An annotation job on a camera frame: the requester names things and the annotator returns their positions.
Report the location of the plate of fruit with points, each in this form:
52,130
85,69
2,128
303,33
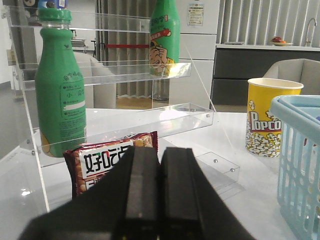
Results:
278,41

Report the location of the beige armchair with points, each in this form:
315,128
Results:
302,70

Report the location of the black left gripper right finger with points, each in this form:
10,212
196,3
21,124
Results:
190,207

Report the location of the clear acrylic left shelf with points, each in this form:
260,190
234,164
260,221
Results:
20,185

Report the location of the dark kitchen counter cabinet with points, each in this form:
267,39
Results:
235,64

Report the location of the chrome faucet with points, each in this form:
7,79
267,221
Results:
312,24

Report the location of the green plain-label drink bottle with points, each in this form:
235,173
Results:
59,86

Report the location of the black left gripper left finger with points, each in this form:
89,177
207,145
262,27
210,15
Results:
121,206

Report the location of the red-brown snack bag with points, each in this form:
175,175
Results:
89,162

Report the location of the blue-capped bottle top shelf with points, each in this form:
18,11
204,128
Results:
55,4

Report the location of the white refrigerator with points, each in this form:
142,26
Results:
198,36

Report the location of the light blue plastic basket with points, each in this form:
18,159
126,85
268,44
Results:
298,191

